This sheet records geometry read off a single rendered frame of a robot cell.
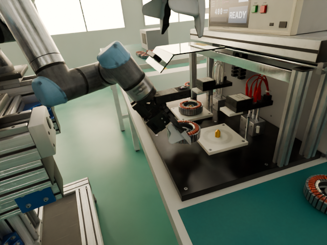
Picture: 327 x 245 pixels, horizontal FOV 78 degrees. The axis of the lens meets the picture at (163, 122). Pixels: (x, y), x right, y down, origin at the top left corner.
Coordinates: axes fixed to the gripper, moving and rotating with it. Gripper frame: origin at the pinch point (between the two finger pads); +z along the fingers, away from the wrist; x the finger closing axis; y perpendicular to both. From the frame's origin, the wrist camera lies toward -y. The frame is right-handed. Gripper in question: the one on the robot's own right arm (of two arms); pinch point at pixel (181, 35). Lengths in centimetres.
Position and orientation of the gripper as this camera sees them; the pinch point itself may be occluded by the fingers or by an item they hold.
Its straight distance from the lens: 42.7
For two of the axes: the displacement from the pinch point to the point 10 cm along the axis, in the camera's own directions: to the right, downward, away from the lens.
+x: 4.3, 3.9, -8.1
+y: -9.0, 2.7, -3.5
